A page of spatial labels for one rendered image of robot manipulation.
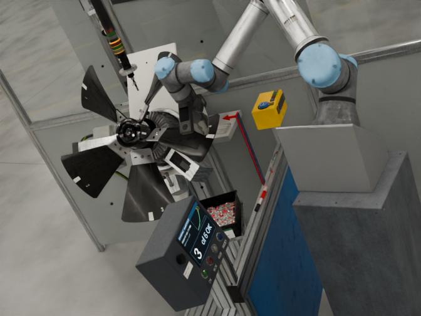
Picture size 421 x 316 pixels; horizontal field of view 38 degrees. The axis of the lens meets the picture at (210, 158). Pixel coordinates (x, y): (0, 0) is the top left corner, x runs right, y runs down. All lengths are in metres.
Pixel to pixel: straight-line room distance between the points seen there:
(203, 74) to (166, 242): 0.63
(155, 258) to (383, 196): 0.74
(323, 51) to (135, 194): 0.99
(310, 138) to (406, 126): 1.18
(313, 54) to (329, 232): 0.59
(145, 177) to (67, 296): 1.69
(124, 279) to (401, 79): 2.00
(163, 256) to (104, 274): 2.36
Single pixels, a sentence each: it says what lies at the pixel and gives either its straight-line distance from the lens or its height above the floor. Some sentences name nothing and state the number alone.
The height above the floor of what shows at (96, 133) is 1.15.
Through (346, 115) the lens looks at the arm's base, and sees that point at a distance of 1.90.
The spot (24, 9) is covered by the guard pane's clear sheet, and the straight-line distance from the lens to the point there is 3.36.
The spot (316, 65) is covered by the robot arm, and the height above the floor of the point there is 1.43.
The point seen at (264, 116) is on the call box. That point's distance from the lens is 2.50.
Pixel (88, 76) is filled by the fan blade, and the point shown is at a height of 1.41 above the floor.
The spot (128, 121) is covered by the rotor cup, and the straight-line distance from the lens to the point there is 2.43.
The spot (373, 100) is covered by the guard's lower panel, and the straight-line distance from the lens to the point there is 2.96.
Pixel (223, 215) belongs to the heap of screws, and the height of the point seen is 0.84.
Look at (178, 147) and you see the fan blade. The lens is 2.31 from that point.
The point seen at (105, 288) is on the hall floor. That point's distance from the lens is 3.83.
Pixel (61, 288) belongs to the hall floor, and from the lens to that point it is 4.07.
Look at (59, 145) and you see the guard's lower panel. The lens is 3.71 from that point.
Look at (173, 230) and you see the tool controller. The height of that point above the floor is 1.25.
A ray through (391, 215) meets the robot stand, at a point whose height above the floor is 0.92.
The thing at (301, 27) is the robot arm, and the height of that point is 1.51.
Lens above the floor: 2.16
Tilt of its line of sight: 28 degrees down
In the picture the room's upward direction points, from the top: 24 degrees counter-clockwise
